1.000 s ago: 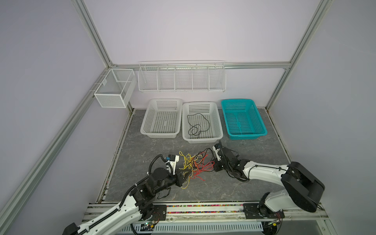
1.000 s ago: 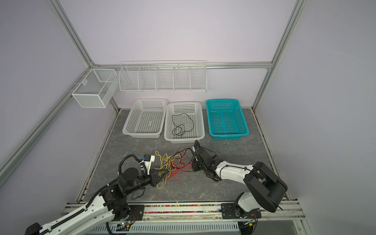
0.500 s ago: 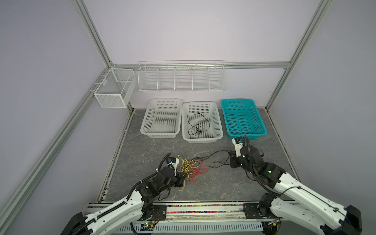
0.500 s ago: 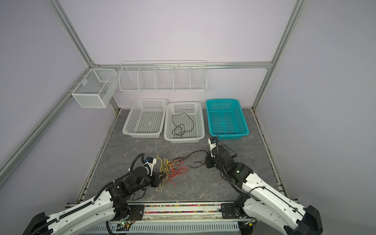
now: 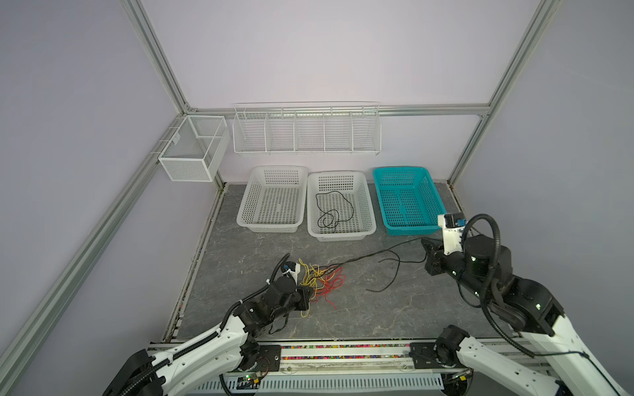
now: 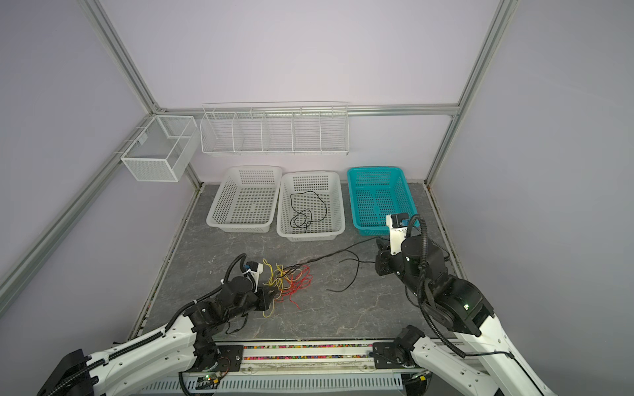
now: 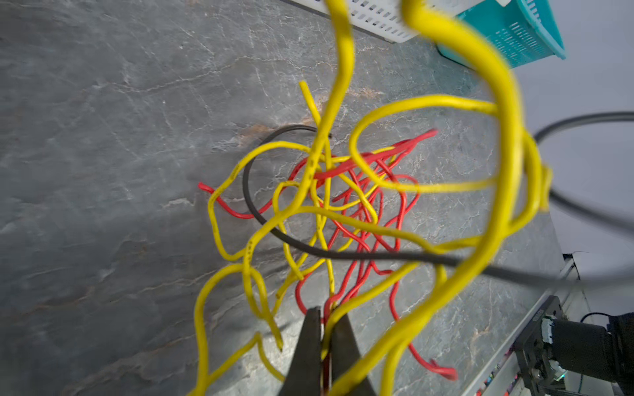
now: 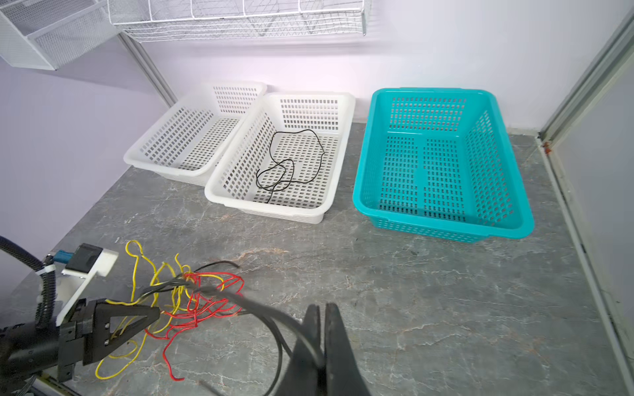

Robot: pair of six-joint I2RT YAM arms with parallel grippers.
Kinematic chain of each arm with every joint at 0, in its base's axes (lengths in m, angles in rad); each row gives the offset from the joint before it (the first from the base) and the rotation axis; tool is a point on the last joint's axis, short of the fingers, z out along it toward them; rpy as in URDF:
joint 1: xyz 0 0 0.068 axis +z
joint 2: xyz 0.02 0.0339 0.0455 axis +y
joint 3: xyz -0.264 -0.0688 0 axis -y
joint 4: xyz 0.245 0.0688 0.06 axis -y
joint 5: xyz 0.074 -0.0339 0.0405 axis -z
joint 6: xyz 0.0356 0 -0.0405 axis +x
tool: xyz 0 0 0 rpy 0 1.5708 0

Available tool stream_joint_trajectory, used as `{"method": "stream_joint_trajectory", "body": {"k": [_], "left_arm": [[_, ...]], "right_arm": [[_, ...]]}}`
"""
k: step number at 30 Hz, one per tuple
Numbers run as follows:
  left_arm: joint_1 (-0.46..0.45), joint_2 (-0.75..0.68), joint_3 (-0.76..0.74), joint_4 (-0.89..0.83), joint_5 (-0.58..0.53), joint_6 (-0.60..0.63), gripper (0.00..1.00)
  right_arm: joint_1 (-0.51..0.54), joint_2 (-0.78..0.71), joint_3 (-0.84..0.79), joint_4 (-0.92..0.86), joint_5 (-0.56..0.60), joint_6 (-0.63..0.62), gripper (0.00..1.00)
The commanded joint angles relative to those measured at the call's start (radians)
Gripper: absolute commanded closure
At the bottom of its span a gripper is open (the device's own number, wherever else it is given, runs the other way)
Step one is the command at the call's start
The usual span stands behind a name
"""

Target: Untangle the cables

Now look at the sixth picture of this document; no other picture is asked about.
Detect yellow cable bundle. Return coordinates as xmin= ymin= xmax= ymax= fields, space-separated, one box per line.
xmin=261 ymin=259 xmax=293 ymax=318

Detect red cable bundle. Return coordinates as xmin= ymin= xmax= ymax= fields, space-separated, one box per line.
xmin=274 ymin=264 xmax=314 ymax=309

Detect black cable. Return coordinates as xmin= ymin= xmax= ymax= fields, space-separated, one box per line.
xmin=281 ymin=236 xmax=392 ymax=294
xmin=289 ymin=190 xmax=329 ymax=231

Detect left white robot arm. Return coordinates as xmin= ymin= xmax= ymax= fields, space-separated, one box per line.
xmin=39 ymin=276 xmax=277 ymax=395

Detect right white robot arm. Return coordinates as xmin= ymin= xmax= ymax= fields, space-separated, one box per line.
xmin=375 ymin=234 xmax=553 ymax=395

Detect teal plastic basket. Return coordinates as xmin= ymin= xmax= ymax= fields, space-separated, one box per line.
xmin=347 ymin=167 xmax=417 ymax=236

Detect small green circuit board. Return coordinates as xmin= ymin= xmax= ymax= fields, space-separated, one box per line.
xmin=195 ymin=376 xmax=220 ymax=390

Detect left white plastic basket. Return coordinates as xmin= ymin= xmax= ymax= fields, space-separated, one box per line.
xmin=206 ymin=166 xmax=282 ymax=234

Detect white plastic basket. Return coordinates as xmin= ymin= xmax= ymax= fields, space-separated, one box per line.
xmin=277 ymin=171 xmax=346 ymax=243
xmin=206 ymin=166 xmax=282 ymax=234

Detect middle white plastic basket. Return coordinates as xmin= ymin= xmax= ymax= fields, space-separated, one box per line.
xmin=277 ymin=171 xmax=346 ymax=243

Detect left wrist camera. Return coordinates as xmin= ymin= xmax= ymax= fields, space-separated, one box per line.
xmin=241 ymin=261 xmax=264 ymax=285

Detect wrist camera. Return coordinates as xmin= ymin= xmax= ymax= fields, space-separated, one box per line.
xmin=386 ymin=213 xmax=409 ymax=256
xmin=241 ymin=261 xmax=264 ymax=285

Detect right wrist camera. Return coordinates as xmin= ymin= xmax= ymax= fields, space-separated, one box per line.
xmin=386 ymin=213 xmax=409 ymax=256

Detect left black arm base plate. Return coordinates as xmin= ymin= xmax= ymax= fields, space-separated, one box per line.
xmin=188 ymin=344 xmax=244 ymax=372

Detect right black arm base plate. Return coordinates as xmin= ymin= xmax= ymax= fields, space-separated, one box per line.
xmin=370 ymin=342 xmax=419 ymax=370

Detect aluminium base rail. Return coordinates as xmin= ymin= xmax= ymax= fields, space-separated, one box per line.
xmin=213 ymin=339 xmax=425 ymax=376

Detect white vented cable duct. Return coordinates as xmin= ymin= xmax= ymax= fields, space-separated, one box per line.
xmin=111 ymin=373 xmax=405 ymax=396

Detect white mesh wall box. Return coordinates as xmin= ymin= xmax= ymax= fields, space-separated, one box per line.
xmin=122 ymin=115 xmax=200 ymax=182

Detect white wire wall shelf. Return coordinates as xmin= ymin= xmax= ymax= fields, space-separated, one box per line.
xmin=199 ymin=102 xmax=350 ymax=154

